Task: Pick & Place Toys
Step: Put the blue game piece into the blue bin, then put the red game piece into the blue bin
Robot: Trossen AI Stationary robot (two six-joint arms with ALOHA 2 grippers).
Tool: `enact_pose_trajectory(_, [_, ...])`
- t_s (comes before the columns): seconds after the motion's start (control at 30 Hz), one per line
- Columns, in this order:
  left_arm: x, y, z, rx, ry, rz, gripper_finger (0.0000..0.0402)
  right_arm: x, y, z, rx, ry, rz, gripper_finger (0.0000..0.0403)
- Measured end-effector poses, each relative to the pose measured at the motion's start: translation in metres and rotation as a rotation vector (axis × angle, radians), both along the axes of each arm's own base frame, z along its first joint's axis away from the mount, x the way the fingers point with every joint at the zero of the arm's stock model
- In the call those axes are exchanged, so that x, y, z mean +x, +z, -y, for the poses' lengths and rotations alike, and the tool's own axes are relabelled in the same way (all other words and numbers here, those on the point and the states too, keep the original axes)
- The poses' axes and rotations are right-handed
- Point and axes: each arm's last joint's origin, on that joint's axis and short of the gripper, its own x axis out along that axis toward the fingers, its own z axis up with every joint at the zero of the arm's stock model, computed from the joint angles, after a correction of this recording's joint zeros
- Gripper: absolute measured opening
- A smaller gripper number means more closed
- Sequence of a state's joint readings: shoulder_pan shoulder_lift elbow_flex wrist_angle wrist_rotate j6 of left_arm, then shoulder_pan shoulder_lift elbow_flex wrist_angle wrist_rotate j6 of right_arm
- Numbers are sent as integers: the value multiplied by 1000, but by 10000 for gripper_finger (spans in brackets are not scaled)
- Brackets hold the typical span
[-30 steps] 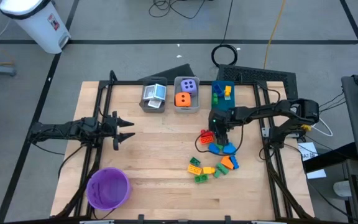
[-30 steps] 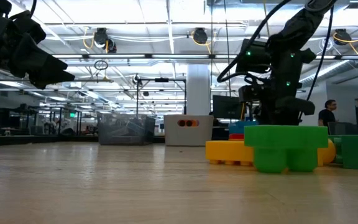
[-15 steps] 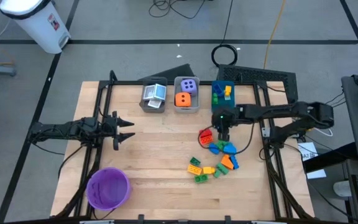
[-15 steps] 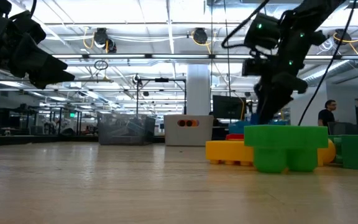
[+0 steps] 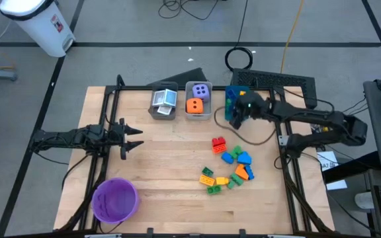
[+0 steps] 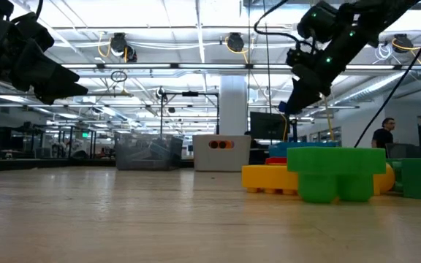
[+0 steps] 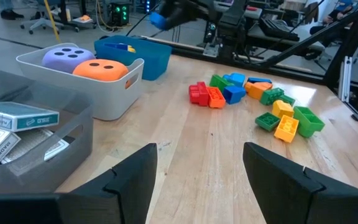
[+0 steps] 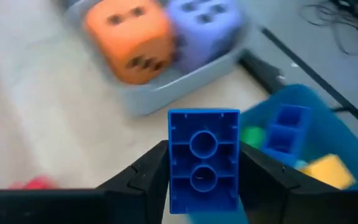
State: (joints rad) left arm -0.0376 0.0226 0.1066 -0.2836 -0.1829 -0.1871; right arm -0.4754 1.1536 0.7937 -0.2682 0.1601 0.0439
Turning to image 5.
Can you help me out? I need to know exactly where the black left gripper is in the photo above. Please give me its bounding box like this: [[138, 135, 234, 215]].
[[106, 118, 146, 161]]

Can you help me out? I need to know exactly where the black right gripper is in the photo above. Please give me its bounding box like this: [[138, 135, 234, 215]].
[[229, 92, 266, 131]]

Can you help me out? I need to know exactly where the red toy block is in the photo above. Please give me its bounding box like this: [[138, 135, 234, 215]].
[[211, 136, 227, 148]]

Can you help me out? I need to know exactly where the small blue toy block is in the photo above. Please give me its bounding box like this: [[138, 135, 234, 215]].
[[226, 88, 238, 104]]

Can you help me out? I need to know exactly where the large blue toy block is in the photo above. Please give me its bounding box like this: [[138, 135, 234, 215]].
[[220, 151, 235, 165]]

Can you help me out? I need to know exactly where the orange foam die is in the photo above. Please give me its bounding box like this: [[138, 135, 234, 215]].
[[186, 97, 204, 115]]

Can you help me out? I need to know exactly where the purple foam die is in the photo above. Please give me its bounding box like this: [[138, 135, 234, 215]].
[[191, 83, 210, 103]]

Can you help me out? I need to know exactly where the orange wedge toy block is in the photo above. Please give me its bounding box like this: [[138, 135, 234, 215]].
[[234, 163, 249, 181]]

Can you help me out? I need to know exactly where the thin blue toy block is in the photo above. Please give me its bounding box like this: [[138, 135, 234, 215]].
[[244, 164, 255, 181]]

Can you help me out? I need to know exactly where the long green toy block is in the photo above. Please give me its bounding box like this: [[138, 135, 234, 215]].
[[230, 173, 245, 187]]

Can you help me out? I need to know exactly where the teal-backed card deck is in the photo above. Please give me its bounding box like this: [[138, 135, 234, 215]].
[[163, 89, 179, 108]]

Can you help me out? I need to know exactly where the yellow-orange toy block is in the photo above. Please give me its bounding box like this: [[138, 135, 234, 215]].
[[198, 175, 216, 187]]

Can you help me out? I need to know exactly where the large green toy block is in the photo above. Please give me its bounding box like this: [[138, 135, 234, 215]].
[[206, 184, 223, 196]]

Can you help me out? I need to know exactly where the blue plastic bin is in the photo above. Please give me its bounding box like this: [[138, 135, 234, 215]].
[[224, 85, 250, 122]]

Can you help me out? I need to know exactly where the white plastic bin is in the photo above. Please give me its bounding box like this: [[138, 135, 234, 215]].
[[184, 81, 214, 121]]

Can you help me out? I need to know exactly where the dark grey plastic bin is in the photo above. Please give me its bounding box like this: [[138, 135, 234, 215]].
[[148, 81, 179, 121]]

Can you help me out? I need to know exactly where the purple plastic bucket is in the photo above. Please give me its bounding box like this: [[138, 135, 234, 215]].
[[91, 177, 141, 225]]

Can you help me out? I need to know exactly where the white printed paper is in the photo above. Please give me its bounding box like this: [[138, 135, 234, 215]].
[[316, 151, 341, 173]]

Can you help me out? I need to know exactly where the white paper sheet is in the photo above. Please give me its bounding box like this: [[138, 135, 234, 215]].
[[325, 179, 349, 192]]

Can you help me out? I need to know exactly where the black side desk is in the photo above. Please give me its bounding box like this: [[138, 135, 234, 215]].
[[322, 151, 381, 184]]

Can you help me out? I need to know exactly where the white trash can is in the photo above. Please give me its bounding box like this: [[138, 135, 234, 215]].
[[0, 0, 77, 58]]

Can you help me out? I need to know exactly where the white computer mouse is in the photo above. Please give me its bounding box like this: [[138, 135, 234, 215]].
[[354, 191, 376, 211]]

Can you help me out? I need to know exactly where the black aluminium frame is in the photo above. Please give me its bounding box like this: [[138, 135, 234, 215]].
[[58, 74, 335, 233]]

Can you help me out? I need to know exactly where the black coiled cable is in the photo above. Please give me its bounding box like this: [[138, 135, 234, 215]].
[[224, 0, 255, 71]]

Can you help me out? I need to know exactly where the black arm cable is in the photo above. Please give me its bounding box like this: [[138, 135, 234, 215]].
[[61, 151, 94, 191]]

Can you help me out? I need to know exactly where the yellow cable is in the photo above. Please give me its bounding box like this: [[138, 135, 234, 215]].
[[280, 0, 306, 75]]

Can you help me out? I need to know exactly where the black cable tangle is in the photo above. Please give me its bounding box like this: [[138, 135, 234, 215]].
[[157, 0, 224, 20]]

